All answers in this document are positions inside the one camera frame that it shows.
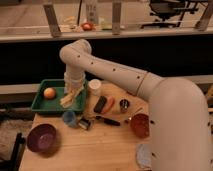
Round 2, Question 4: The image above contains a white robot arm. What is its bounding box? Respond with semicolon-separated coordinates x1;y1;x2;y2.
60;39;213;171

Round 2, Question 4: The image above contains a small blue cup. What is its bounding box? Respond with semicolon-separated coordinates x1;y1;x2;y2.
62;111;77;128

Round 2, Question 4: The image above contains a small metal can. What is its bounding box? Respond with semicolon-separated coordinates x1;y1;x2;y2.
119;99;130;113

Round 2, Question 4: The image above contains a white cylindrical cup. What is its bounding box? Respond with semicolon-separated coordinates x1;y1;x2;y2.
88;79;102;96

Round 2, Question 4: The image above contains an orange carrot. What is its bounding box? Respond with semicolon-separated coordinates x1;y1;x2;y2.
101;97;115;114

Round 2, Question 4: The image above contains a red apple on shelf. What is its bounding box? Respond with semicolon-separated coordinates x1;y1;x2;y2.
81;22;93;31

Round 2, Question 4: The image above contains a purple bowl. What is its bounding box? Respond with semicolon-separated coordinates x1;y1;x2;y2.
27;124;56;153

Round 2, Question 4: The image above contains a red bowl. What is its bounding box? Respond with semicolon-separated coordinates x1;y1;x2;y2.
130;113;149;139

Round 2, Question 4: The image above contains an orange fruit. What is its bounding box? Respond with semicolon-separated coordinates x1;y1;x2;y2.
43;87;56;99

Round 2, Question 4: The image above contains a black office chair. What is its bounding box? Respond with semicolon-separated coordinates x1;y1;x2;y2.
141;0;209;28

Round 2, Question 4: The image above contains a green plastic tray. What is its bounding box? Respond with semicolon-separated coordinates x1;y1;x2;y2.
31;79;87;115

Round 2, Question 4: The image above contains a yellow banana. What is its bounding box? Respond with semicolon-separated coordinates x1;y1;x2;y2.
60;94;75;108

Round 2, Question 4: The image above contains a black marker pen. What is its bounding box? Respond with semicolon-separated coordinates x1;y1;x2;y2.
95;116;121;126

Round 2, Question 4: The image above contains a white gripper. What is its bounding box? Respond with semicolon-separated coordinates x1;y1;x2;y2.
60;70;85;106

